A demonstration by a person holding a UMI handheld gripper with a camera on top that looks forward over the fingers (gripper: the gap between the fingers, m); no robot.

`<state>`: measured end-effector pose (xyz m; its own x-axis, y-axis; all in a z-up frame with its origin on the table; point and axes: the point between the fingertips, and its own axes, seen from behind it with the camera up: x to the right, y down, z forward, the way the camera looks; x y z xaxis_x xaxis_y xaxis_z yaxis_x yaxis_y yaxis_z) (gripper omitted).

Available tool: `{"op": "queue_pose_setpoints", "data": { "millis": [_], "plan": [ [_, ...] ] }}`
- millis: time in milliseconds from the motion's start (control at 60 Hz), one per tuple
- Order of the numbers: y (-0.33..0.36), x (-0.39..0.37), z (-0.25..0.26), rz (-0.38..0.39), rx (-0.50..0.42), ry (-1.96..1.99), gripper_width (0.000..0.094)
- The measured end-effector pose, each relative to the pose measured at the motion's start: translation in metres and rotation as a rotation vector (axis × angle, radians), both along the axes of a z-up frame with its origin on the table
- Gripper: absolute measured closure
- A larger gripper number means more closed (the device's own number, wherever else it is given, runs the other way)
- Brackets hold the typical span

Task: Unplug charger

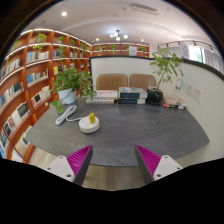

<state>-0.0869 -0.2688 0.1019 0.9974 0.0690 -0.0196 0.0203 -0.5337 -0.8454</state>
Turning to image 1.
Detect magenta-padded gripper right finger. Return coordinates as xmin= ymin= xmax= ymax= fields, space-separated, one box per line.
xmin=134 ymin=144 xmax=184 ymax=185

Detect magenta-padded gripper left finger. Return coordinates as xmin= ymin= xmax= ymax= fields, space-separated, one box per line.
xmin=45 ymin=144 xmax=94 ymax=187

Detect yellow charger block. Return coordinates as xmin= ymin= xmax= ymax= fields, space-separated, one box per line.
xmin=88 ymin=112 xmax=97 ymax=124

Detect round white power strip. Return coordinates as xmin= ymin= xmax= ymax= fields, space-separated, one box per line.
xmin=78 ymin=116 xmax=101 ymax=134

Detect red black spine book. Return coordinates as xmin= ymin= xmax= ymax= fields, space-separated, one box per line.
xmin=162 ymin=102 xmax=185 ymax=110

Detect thin dark blue book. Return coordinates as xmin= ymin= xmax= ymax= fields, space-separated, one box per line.
xmin=117 ymin=97 xmax=147 ymax=105

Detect thin white book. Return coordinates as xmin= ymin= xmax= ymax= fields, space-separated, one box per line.
xmin=85 ymin=97 xmax=116 ymax=105

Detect tall plant in black pot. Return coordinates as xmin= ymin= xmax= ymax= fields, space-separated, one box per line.
xmin=146 ymin=47 xmax=185 ymax=106

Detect leafy plant in white pot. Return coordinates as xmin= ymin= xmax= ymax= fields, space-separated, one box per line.
xmin=49 ymin=66 xmax=98 ymax=115

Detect beige cover book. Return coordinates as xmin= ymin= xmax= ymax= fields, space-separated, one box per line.
xmin=163 ymin=95 xmax=188 ymax=106

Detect thick dark blue book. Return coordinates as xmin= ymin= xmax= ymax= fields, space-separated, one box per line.
xmin=118 ymin=86 xmax=149 ymax=100

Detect thick white book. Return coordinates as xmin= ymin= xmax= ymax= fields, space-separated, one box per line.
xmin=93 ymin=89 xmax=119 ymax=100

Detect clear acrylic sign holder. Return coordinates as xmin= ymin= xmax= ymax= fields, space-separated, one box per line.
xmin=174 ymin=78 xmax=184 ymax=99

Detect tan leather chair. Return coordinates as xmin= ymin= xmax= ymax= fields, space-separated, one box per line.
xmin=128 ymin=73 xmax=158 ymax=91
xmin=95 ymin=73 xmax=129 ymax=92

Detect orange wooden bookshelf unit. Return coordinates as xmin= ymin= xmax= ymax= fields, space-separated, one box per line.
xmin=0 ymin=28 xmax=94 ymax=164

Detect white sign on shelf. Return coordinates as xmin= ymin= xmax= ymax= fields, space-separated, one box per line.
xmin=128 ymin=45 xmax=138 ymax=57

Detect white window curtain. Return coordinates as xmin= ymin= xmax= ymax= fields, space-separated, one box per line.
xmin=164 ymin=45 xmax=183 ymax=58
xmin=201 ymin=47 xmax=224 ymax=74

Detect white standing banner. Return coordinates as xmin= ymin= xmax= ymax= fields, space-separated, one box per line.
xmin=179 ymin=42 xmax=190 ymax=60

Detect round bulb chandelier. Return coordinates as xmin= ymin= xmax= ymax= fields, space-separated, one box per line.
xmin=109 ymin=29 xmax=129 ymax=42

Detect recessed ceiling lights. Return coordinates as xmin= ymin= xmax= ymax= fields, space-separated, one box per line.
xmin=60 ymin=10 xmax=141 ymax=43

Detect ceiling air vent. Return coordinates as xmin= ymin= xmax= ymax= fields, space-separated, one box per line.
xmin=128 ymin=2 xmax=160 ymax=16

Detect white coiled power cable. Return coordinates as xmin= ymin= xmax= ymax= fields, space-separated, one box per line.
xmin=54 ymin=104 xmax=84 ymax=126

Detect white wall socket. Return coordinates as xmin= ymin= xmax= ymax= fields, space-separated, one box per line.
xmin=185 ymin=81 xmax=195 ymax=98
xmin=194 ymin=86 xmax=204 ymax=103

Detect orange wall shelf unit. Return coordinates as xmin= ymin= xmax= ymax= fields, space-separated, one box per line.
xmin=92 ymin=42 xmax=150 ymax=58

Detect black track light rail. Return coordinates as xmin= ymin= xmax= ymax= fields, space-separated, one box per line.
xmin=157 ymin=39 xmax=218 ymax=51

